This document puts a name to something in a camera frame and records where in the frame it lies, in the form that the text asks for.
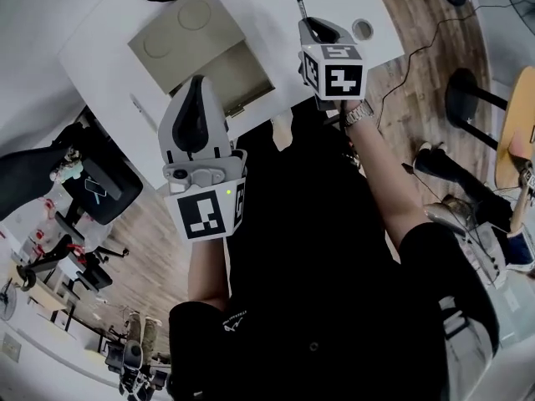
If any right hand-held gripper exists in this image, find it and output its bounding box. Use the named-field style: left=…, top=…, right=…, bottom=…
left=298, top=16, right=369, bottom=113

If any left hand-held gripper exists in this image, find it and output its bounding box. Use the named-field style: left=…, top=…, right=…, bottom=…
left=157, top=74, right=249, bottom=246

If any cardboard box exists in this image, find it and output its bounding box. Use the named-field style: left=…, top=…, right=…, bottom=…
left=127, top=0, right=277, bottom=119

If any person's left forearm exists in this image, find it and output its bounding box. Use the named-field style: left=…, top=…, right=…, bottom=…
left=186, top=236, right=232, bottom=311

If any person's right forearm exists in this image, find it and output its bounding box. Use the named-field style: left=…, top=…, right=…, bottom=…
left=345, top=113, right=427, bottom=262

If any black mesh office chair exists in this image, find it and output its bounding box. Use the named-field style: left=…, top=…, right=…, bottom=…
left=0, top=121, right=145, bottom=227

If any silver wristwatch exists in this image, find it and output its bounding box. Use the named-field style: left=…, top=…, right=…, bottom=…
left=343, top=99, right=375, bottom=128

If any black smartphone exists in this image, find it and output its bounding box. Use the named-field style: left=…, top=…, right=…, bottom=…
left=84, top=176, right=108, bottom=200

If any white desk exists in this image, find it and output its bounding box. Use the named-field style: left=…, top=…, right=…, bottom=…
left=57, top=0, right=405, bottom=190

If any pale plush toy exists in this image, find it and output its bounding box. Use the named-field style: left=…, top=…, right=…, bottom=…
left=48, top=148, right=87, bottom=183

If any person's black clothing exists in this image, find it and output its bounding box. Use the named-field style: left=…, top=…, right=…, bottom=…
left=166, top=98, right=501, bottom=401

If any round wooden table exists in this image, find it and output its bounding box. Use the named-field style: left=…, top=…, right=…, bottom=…
left=445, top=65, right=535, bottom=194

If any wooden desk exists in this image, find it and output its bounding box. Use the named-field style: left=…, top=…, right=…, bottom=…
left=24, top=282, right=79, bottom=333

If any small black standing fan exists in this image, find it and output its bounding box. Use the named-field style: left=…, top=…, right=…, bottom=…
left=0, top=280, right=18, bottom=323

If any gray bag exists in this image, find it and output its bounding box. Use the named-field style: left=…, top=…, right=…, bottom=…
left=438, top=297, right=498, bottom=401

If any round desk cable grommet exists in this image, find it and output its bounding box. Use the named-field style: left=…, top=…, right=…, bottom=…
left=351, top=18, right=375, bottom=40

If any black floor cable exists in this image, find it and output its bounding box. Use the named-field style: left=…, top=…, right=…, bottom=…
left=375, top=4, right=488, bottom=131

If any gray wall panel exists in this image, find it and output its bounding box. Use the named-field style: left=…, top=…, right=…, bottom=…
left=0, top=332, right=23, bottom=365

